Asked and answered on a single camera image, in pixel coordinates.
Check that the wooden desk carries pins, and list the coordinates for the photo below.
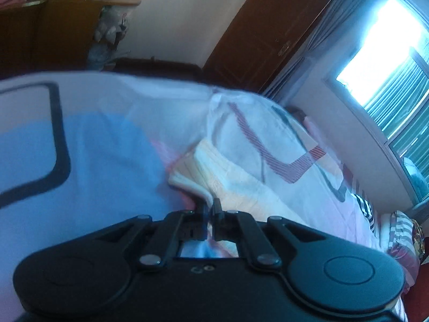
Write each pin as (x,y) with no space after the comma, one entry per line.
(50,30)

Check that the pink pillow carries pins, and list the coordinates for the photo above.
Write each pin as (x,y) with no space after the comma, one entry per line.
(310,125)

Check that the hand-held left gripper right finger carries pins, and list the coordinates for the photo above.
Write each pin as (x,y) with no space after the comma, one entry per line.
(218,220)

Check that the window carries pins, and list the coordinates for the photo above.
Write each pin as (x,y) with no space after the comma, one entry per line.
(385,67)

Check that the hanging plastic bags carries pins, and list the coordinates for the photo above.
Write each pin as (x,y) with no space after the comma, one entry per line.
(109,30)

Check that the cream knitted garment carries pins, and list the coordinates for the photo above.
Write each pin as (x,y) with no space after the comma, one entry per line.
(214,167)

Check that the striped garment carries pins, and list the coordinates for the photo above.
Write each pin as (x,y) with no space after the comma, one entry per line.
(364,209)

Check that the striped pillow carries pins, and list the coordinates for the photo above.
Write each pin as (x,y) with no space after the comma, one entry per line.
(400,241)

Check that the brown wooden door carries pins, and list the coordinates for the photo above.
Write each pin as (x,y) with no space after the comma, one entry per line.
(268,26)

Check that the grey curtain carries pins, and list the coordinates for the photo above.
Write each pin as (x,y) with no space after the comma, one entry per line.
(321,37)

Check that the dark wooden bed frame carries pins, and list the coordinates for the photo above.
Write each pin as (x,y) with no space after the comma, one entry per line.
(157,68)

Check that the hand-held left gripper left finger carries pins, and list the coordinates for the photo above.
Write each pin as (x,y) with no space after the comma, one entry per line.
(199,219)

